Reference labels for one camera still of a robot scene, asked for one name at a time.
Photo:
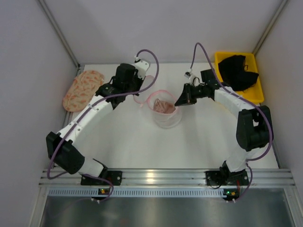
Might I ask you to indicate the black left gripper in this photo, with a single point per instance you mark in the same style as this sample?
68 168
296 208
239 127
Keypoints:
136 83

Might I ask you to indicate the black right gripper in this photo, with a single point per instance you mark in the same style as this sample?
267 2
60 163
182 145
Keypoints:
189 92

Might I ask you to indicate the pink satin bra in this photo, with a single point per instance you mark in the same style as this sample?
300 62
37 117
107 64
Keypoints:
164 107

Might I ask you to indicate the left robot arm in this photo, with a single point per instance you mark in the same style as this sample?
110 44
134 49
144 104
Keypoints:
63 146

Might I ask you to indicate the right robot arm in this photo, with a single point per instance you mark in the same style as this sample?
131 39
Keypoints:
252 132

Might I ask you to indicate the orange patterned laundry bag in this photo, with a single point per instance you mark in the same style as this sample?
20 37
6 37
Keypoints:
82 90

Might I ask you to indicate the black bra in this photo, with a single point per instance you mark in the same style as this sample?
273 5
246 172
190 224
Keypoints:
234 72

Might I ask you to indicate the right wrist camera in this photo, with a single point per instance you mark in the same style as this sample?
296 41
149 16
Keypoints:
190 76

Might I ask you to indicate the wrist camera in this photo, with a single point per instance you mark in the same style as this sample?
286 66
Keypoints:
142 66
190 76

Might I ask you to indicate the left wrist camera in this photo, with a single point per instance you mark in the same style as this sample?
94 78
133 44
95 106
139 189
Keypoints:
142 66

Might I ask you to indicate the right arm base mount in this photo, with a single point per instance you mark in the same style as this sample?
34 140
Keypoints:
216 178

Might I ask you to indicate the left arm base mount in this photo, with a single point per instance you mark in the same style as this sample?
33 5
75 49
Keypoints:
113 176

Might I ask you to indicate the aluminium frame rail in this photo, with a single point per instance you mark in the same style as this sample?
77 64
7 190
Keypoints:
262 178

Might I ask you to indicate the perforated cable duct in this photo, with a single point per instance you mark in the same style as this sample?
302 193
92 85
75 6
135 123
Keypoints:
139 192

